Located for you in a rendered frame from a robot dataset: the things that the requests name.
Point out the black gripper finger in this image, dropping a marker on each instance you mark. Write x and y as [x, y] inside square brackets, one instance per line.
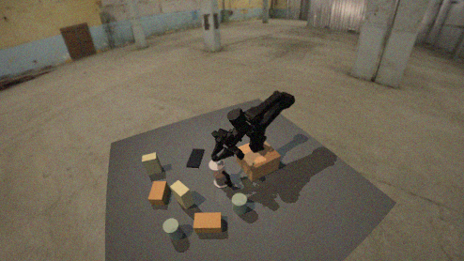
[218, 147]
[225, 154]

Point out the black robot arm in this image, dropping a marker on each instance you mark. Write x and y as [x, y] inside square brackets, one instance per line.
[272, 106]

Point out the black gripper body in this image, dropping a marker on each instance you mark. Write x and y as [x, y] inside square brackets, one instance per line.
[232, 148]

